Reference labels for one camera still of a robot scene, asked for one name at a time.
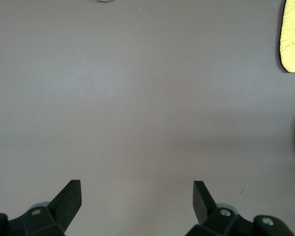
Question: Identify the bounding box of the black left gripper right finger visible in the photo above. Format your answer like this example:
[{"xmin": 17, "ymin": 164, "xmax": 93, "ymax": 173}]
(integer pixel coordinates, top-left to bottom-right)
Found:
[{"xmin": 185, "ymin": 180, "xmax": 295, "ymax": 236}]

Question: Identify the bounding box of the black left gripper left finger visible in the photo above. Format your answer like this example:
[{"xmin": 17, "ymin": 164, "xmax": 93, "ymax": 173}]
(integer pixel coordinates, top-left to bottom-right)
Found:
[{"xmin": 0, "ymin": 179, "xmax": 83, "ymax": 236}]

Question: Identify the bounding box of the yellow quilted oven mitt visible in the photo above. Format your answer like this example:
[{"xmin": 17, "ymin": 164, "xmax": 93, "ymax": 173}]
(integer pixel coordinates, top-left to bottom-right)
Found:
[{"xmin": 277, "ymin": 0, "xmax": 295, "ymax": 74}]

